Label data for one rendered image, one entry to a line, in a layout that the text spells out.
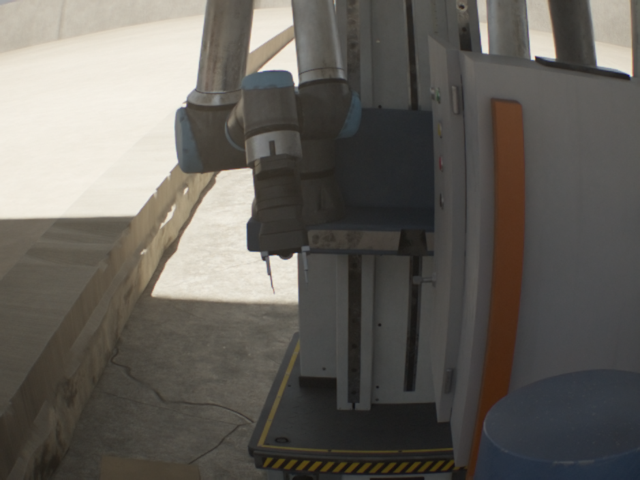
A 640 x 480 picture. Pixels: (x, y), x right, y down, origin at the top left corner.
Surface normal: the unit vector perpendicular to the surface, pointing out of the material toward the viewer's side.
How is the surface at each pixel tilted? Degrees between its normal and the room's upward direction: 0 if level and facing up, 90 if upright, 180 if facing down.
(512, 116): 90
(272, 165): 66
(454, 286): 90
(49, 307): 0
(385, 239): 90
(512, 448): 23
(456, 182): 90
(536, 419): 0
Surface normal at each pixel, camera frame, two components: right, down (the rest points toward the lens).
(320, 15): 0.24, -0.12
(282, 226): 0.00, -0.22
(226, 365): 0.00, -0.97
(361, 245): -0.10, 0.25
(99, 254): 0.04, -0.58
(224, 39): 0.05, 0.40
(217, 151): 0.31, 0.47
